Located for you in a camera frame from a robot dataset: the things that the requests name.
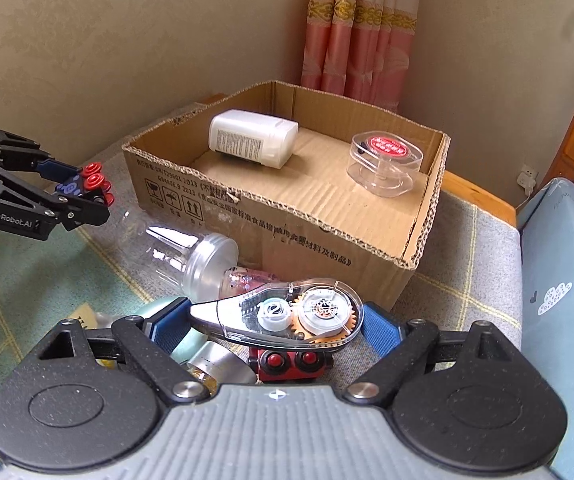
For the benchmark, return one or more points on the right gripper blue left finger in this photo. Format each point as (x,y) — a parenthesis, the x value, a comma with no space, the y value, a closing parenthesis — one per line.
(146,345)

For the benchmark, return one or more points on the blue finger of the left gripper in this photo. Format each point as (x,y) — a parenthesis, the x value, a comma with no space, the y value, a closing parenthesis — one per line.
(72,211)
(53,170)

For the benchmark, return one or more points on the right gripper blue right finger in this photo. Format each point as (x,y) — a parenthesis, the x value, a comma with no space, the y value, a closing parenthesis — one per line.
(403,349)

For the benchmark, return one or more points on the clear bottle yellow capsules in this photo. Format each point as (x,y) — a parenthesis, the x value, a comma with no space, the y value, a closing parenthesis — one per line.
(214,365)

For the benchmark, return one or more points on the large clear plastic jar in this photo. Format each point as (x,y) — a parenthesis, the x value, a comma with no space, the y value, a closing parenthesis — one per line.
(172,256)

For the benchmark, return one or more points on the clear correction tape dispenser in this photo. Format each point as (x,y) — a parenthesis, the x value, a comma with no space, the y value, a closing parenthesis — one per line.
(319,314)

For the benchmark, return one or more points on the red toy car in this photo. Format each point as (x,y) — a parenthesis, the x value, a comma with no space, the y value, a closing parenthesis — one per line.
(274,367)

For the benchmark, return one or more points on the clear jar red label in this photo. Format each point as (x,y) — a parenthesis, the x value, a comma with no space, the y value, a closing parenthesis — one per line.
(383,163)

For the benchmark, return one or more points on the white plastic bottle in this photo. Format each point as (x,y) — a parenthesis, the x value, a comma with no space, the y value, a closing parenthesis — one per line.
(267,140)

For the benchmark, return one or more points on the mint green round case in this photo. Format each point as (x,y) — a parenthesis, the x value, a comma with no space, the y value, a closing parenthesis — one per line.
(187,344)

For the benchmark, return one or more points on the grey green checked blanket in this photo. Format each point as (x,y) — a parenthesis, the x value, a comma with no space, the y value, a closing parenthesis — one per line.
(470,269)

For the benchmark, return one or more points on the open cardboard box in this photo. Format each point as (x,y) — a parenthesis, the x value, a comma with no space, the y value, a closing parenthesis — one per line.
(307,219)

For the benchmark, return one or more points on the pink curtain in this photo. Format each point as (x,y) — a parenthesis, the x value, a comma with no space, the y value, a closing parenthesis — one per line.
(359,48)

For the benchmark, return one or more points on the white wall socket charger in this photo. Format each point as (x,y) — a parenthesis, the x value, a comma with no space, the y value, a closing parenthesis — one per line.
(527,180)

